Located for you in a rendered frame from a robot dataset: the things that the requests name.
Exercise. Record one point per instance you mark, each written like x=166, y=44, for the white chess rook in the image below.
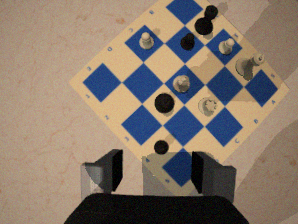
x=207, y=105

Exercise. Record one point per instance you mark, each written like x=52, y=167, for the blue and cream chessboard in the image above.
x=121, y=83

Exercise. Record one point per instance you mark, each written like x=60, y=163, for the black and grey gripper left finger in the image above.
x=102, y=176

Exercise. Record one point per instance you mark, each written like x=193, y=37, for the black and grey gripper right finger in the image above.
x=211, y=178

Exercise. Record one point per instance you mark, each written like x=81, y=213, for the white pawn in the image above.
x=225, y=47
x=145, y=41

